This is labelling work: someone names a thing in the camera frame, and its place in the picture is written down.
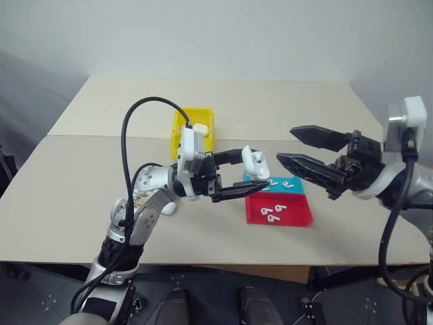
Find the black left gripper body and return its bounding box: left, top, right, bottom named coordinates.
left=193, top=152, right=223, bottom=204

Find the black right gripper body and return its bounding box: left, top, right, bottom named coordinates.
left=325, top=129, right=386, bottom=201

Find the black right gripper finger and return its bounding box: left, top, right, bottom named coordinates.
left=275, top=152, right=353, bottom=191
left=290, top=125, right=350, bottom=152

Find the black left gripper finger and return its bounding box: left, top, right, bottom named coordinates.
left=213, top=148, right=250, bottom=168
left=211, top=180, right=269, bottom=204

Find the yellow plastic bin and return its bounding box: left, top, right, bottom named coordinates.
left=169, top=106, right=217, bottom=160

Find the blue plastic tray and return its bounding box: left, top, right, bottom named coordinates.
left=242, top=175, right=307, bottom=196

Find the red plastic tray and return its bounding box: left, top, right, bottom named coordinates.
left=244, top=192, right=315, bottom=227

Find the dark rounded shape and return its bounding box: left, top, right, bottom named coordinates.
left=239, top=286, right=283, bottom=325

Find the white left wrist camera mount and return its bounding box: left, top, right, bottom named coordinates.
left=177, top=125, right=208, bottom=202

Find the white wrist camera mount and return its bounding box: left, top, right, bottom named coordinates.
left=382, top=95, right=428, bottom=157
left=177, top=125, right=208, bottom=202

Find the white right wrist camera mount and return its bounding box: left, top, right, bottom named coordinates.
left=382, top=95, right=428, bottom=157

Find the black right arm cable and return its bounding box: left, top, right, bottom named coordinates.
left=378, top=130, right=433, bottom=325

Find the black metal bracket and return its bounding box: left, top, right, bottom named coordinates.
left=300, top=297, right=328, bottom=325

